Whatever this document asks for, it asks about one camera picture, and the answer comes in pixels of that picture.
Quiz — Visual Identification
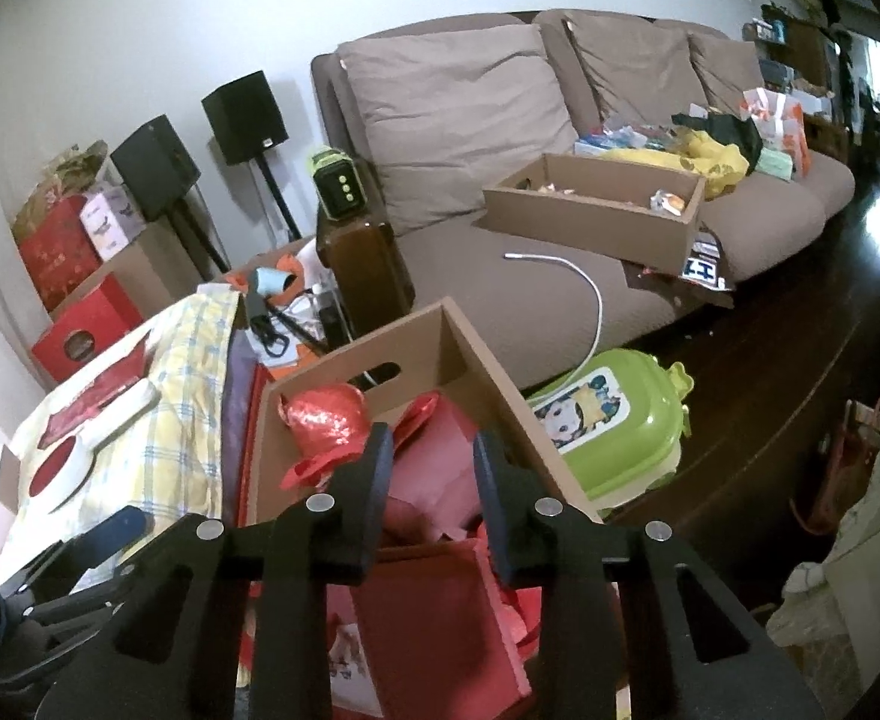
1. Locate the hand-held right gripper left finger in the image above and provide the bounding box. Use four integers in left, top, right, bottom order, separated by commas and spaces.
35, 422, 396, 720

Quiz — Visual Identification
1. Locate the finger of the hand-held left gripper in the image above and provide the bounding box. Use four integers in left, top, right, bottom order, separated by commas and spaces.
0, 506, 148, 597
27, 568, 141, 625

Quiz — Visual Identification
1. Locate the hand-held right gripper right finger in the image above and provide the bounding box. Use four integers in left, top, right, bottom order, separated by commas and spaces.
471, 431, 827, 720

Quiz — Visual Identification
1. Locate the dark red paper handbag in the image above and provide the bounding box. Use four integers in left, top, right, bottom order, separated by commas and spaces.
380, 394, 501, 541

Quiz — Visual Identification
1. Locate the red woven ball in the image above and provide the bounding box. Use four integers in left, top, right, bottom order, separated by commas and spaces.
278, 382, 373, 492

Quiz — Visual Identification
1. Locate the white red oval case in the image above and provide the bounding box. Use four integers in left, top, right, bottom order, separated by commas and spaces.
16, 379, 160, 515

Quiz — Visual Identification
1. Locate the red foil bag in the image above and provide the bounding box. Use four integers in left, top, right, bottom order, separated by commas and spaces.
320, 536, 546, 720

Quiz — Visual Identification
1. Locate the yellow plaid tablecloth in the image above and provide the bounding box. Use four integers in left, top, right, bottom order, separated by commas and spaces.
0, 286, 253, 578

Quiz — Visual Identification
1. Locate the cluttered small cardboard box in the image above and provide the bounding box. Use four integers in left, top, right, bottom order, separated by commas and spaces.
196, 236, 343, 391

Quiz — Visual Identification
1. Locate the red cookie gift box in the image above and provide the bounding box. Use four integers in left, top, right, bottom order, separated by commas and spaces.
31, 274, 148, 383

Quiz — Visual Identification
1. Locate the dark wooden side table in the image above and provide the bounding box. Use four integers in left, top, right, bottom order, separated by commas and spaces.
316, 214, 417, 350

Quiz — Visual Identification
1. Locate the brown sofa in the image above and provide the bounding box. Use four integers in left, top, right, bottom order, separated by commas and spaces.
311, 9, 857, 391

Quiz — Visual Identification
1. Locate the teal hair dryer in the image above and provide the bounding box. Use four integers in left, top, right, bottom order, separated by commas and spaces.
248, 266, 306, 316

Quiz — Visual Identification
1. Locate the large brown cardboard box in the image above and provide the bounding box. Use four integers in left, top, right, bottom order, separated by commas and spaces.
50, 221, 208, 316

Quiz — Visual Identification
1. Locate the tall red gift box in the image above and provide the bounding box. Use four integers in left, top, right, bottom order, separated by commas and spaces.
16, 193, 103, 312

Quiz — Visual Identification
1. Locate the cardboard tray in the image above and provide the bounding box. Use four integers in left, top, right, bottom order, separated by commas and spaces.
477, 152, 707, 275

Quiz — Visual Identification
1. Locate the green portable radio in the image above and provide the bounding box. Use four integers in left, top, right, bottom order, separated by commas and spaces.
306, 146, 372, 222

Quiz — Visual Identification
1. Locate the black white snack packet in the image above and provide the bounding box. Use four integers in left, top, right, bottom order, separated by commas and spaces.
680, 251, 737, 293

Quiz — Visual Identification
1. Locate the orange plastic bag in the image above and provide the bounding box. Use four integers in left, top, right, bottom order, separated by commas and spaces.
792, 384, 880, 541

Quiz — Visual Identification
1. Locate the gold paper bag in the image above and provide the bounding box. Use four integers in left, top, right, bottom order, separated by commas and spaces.
23, 139, 111, 226

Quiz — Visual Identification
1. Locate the black speaker on stand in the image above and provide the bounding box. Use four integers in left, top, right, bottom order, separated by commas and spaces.
201, 71, 300, 241
110, 115, 227, 278

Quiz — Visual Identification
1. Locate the white crumpled bag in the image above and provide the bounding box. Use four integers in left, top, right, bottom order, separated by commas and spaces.
765, 420, 880, 661

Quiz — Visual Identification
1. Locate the large beige cushion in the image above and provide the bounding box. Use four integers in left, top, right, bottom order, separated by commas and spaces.
335, 22, 579, 237

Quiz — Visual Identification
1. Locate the yellow plastic bag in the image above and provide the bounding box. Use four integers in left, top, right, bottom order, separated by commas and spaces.
605, 127, 752, 200

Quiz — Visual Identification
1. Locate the dark green bag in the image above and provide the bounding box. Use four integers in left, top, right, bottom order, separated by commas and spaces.
672, 109, 765, 166

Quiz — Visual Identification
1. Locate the orange white paper bag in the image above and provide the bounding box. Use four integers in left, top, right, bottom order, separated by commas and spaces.
743, 86, 812, 173

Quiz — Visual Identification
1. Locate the white cable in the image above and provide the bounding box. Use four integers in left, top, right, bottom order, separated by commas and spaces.
503, 251, 606, 391

